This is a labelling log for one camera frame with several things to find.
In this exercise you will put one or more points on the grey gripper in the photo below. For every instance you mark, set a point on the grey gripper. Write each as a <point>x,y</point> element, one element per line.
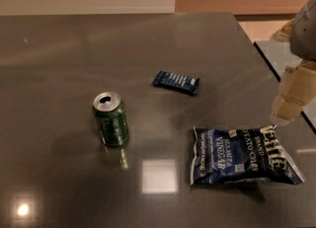
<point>304,36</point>

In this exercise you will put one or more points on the blue potato chip bag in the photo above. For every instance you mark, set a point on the blue potato chip bag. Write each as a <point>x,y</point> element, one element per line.
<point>241,155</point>

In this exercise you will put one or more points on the green soda can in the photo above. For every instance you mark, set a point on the green soda can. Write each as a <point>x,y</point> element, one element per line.
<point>109,113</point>

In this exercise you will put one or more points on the dark blue snack bar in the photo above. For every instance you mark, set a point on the dark blue snack bar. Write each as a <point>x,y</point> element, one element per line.
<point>175,81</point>

